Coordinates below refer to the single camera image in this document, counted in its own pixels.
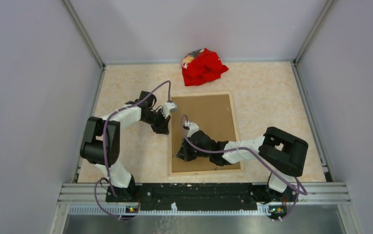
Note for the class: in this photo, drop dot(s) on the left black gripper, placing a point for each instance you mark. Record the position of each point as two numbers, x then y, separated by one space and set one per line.
162 128

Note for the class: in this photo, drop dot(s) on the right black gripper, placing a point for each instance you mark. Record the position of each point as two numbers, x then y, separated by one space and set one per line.
184 153

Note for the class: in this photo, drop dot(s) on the light wooden picture frame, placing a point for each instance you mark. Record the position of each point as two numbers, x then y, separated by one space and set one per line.
205 173

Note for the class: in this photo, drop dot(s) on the brown frame backing board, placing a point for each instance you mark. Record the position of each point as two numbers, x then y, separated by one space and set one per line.
205 129

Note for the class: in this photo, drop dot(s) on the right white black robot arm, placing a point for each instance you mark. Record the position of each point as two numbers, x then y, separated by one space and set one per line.
281 153

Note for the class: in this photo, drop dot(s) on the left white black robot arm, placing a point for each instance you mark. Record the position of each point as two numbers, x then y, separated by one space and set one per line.
101 140

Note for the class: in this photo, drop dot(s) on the crumpled red cloth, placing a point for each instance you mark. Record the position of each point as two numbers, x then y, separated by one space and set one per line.
201 66

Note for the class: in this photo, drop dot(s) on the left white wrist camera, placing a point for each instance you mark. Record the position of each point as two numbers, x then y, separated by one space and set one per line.
168 107

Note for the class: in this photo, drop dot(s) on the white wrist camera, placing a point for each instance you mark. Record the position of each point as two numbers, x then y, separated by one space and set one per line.
168 107
190 127

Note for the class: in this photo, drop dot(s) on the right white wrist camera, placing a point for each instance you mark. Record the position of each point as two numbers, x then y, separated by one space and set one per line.
190 127

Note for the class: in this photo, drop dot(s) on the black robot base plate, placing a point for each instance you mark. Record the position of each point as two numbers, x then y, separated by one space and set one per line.
199 196

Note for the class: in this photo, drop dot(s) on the aluminium rail with cable duct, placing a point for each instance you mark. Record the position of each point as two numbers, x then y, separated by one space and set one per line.
326 209

